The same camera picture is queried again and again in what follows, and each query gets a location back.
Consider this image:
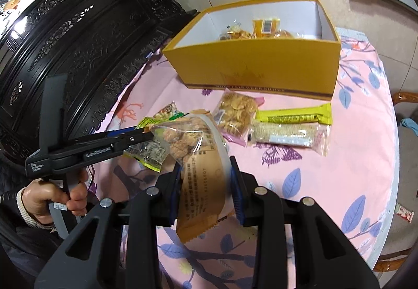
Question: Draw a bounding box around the sesame bar clear wrapper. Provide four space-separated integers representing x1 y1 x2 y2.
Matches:
248 121 332 156

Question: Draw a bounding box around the green yellow seed packet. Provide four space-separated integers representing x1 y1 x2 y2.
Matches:
123 115 189 174

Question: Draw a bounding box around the person left hand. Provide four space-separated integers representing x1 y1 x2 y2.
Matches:
21 169 89 225

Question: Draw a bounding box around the white red packet on chair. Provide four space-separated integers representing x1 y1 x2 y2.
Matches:
395 203 414 224

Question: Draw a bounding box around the dark carved wooden sofa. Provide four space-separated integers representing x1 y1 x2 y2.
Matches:
1 0 197 165

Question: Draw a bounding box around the blue cloth on chair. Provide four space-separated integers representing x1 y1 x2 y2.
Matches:
400 118 418 136

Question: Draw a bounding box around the yellow orange snack packet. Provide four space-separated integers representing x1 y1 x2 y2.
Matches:
252 18 280 38

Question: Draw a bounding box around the wooden armchair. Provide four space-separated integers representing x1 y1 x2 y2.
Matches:
372 90 418 274

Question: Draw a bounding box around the brown paper snack bag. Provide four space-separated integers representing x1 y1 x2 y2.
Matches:
151 113 234 243

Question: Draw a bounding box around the yellow green long packet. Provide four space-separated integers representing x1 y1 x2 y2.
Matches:
255 103 333 125

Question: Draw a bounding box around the yellow cardboard shoe box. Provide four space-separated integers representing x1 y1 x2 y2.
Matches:
163 0 341 101

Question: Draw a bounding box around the cartoon green snack packet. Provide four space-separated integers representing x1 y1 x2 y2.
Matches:
154 101 184 120

